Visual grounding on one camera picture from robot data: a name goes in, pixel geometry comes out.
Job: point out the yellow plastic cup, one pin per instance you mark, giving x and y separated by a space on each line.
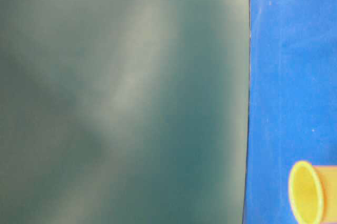
312 193

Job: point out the blue mat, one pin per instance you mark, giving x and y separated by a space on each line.
292 103

